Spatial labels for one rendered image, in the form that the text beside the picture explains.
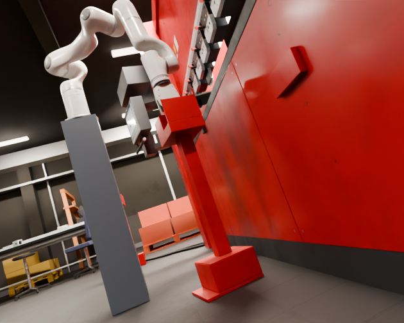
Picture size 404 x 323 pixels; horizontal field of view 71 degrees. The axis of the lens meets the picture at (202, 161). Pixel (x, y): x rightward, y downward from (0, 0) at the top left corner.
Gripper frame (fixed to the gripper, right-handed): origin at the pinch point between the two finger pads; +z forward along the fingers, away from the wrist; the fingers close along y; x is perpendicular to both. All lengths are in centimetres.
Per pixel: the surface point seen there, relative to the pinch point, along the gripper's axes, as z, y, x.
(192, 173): 26.0, 2.7, -2.1
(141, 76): -104, -45, -148
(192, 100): -3.0, -7.9, 4.8
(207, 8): -51, -40, 1
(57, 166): -224, 80, -758
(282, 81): 18, -11, 54
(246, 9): -10, -16, 49
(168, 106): -3.5, 3.0, 4.9
